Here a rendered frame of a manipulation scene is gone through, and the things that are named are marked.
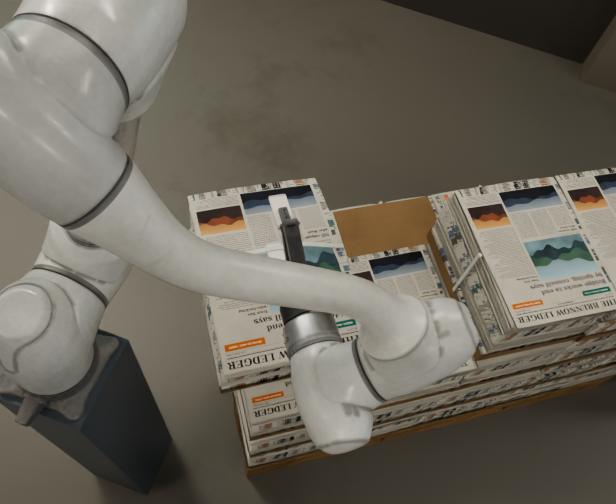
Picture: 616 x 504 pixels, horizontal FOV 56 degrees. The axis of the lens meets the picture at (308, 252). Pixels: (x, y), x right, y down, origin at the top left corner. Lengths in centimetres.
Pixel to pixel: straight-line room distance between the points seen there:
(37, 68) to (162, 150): 229
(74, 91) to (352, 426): 56
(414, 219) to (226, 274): 137
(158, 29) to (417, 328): 48
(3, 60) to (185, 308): 192
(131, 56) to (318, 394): 51
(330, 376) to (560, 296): 73
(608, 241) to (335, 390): 93
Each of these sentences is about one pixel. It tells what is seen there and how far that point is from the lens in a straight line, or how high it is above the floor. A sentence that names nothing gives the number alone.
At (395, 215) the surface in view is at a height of 60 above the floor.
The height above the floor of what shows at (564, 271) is 107.
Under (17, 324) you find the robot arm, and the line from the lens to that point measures 106.
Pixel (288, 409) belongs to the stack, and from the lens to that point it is 142.
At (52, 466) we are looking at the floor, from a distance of 232.
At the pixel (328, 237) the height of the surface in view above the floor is 119.
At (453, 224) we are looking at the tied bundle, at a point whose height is 99.
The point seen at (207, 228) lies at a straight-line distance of 119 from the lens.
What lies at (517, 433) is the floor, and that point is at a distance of 248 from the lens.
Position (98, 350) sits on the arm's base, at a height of 103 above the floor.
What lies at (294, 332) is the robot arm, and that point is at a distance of 91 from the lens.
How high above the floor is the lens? 220
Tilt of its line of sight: 60 degrees down
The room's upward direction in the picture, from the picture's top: 12 degrees clockwise
